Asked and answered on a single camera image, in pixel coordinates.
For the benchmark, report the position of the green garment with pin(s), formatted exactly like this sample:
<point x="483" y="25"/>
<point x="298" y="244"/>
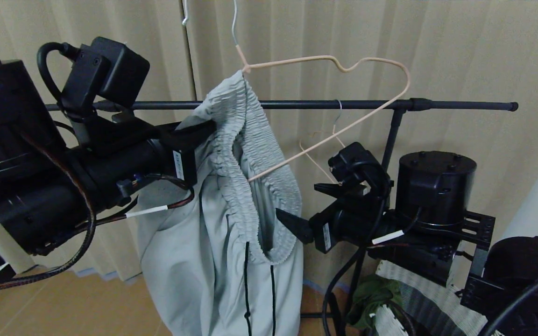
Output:
<point x="371" y="294"/>

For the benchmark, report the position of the pale grey shorts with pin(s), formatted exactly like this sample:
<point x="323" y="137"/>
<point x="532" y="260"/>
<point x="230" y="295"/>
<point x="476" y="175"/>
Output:
<point x="180" y="261"/>

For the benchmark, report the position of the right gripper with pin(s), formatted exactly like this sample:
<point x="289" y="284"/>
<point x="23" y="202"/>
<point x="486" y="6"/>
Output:
<point x="357" y="226"/>

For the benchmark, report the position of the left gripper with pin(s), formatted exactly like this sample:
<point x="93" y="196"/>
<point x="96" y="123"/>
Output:
<point x="129" y="172"/>

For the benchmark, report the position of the pink clothes hanger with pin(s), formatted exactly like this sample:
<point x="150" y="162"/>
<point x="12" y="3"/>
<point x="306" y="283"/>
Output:
<point x="287" y="61"/>
<point x="318" y="163"/>

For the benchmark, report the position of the white laundry basket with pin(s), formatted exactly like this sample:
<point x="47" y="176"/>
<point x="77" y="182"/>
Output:
<point x="432" y="303"/>

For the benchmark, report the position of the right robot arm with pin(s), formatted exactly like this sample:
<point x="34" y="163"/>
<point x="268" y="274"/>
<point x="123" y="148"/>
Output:
<point x="437" y="186"/>

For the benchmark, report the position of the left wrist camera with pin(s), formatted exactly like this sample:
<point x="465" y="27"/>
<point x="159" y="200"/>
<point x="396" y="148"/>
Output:
<point x="119" y="70"/>

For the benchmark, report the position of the black clothes rack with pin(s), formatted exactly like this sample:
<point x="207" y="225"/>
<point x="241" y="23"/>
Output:
<point x="297" y="104"/>

